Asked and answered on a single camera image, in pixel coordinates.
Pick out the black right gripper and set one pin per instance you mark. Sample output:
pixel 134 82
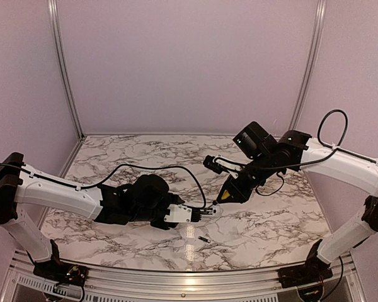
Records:
pixel 239 194

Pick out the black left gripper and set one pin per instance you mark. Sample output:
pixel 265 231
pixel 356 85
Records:
pixel 176 198

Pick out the yellow handled screwdriver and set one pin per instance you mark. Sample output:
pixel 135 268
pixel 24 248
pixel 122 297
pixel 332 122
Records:
pixel 223 197

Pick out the white remote control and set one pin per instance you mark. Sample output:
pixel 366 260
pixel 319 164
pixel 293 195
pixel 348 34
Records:
pixel 217 215

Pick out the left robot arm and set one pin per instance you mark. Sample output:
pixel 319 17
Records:
pixel 147 199

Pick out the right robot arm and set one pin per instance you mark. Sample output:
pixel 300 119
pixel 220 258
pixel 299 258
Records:
pixel 300 151

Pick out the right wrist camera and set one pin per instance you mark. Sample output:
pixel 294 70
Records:
pixel 217 165

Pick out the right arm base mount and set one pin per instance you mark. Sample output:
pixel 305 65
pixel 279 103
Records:
pixel 301 275

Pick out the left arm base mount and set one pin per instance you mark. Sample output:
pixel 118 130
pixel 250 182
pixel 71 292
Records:
pixel 63 273

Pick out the front aluminium rail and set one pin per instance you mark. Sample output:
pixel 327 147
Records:
pixel 116 284

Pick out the right aluminium frame post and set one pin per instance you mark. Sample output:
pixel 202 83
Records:
pixel 312 57

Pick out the aluminium frame post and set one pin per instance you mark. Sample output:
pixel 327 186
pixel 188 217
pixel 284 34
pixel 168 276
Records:
pixel 61 60
pixel 312 57

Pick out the left aluminium frame post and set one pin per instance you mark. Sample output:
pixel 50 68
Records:
pixel 61 60

